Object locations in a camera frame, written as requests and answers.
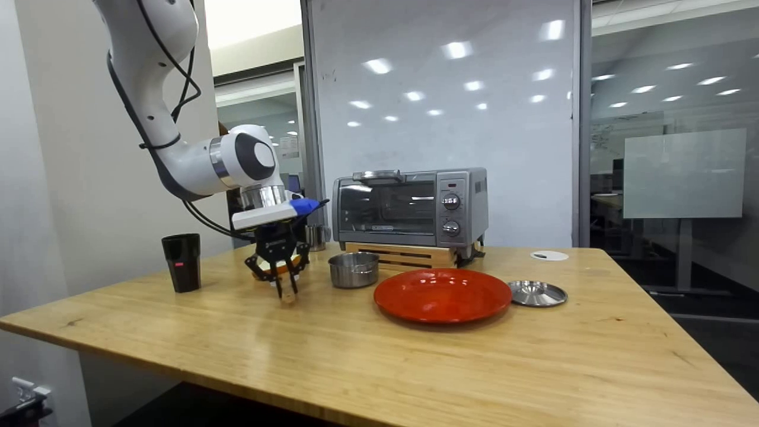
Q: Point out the silver toaster oven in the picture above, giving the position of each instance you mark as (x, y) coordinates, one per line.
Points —
(411, 208)

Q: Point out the red plate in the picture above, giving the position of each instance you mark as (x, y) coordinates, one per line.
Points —
(443, 297)

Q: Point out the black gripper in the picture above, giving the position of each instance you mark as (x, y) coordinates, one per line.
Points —
(280, 237)

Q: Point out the small steel lid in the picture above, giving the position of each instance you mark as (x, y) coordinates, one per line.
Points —
(536, 293)

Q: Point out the wall whiteboard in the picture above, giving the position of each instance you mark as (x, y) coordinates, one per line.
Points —
(683, 174)

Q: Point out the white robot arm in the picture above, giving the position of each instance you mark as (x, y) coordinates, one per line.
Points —
(150, 72)

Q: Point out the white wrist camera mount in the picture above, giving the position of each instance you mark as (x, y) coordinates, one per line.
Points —
(264, 214)

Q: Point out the wooden slatted trivet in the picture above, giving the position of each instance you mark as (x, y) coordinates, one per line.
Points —
(411, 254)

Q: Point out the small steel pot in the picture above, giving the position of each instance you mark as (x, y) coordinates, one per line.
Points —
(351, 271)

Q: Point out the black clamp stand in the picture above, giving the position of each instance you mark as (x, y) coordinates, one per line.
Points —
(25, 403)

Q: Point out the grey partition post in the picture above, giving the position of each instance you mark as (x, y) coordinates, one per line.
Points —
(581, 119)

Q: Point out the black plastic tumbler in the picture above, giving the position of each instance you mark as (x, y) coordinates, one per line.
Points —
(182, 265)

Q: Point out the wooden spatula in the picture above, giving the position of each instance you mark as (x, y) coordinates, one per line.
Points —
(288, 287)

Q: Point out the slice of white bread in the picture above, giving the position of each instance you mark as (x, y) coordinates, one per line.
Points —
(303, 259)

